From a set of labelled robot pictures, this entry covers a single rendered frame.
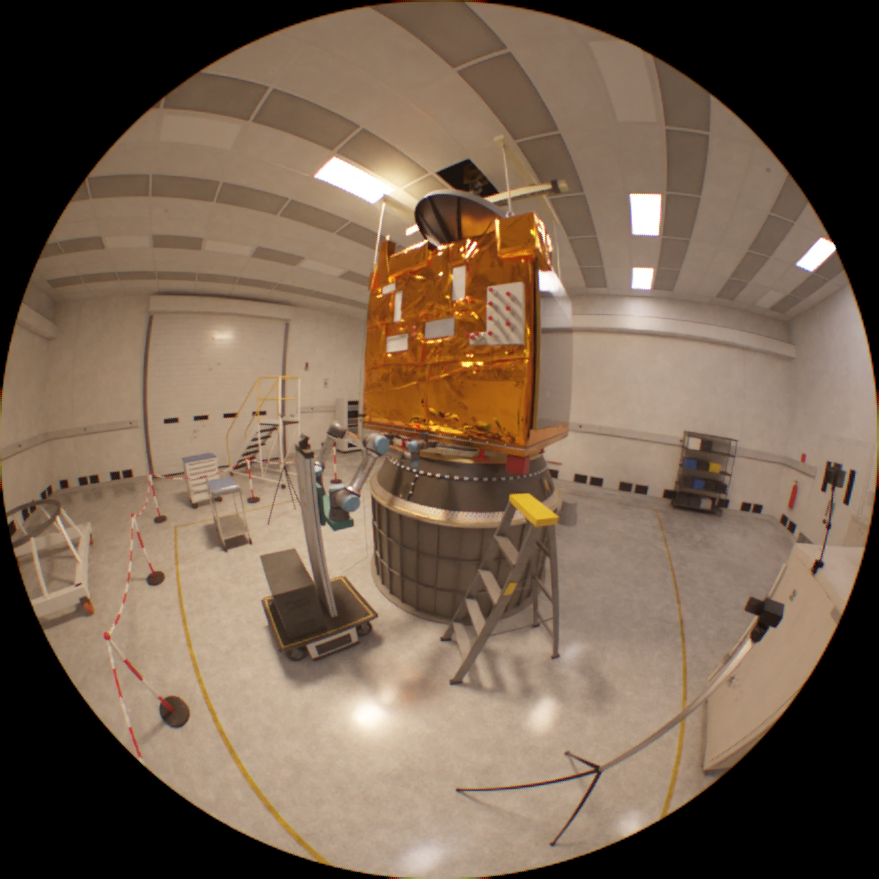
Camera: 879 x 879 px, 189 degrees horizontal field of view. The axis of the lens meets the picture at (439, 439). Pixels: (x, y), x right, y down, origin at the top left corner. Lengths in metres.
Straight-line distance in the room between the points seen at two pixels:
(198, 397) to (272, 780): 8.49
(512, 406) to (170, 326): 8.91
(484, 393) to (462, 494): 0.84
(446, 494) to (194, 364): 8.11
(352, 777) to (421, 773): 0.43
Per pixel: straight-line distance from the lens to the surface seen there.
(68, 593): 4.22
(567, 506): 5.07
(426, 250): 2.77
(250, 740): 2.47
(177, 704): 2.83
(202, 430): 8.98
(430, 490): 2.28
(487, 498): 2.24
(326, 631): 2.43
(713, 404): 7.86
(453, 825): 2.16
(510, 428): 1.94
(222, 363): 9.02
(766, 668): 2.45
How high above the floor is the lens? 2.15
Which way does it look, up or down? 9 degrees down
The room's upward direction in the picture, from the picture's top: 3 degrees clockwise
